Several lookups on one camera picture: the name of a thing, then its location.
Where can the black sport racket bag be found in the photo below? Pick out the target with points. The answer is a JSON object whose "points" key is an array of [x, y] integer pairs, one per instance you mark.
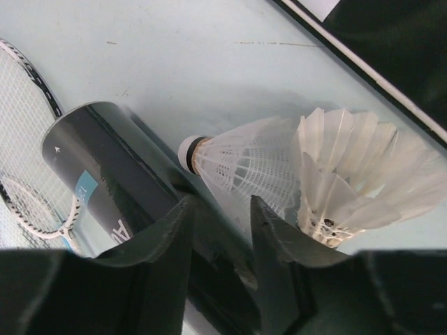
{"points": [[399, 45]]}

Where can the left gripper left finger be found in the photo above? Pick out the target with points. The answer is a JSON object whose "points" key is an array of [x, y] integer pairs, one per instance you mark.
{"points": [[104, 275]]}

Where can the black shuttlecock tube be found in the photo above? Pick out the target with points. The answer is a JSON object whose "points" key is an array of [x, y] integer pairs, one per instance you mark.
{"points": [[127, 183]]}

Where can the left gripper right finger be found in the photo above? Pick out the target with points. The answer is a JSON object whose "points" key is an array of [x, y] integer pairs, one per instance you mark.
{"points": [[307, 288]]}

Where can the white racket right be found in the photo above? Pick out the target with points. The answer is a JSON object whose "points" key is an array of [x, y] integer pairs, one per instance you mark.
{"points": [[37, 208]]}

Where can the feather shuttlecock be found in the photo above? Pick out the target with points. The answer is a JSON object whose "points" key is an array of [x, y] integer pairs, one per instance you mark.
{"points": [[358, 173]]}

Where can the nylon mesh shuttlecock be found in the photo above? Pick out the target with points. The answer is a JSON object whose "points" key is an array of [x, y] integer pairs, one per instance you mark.
{"points": [[252, 159]]}

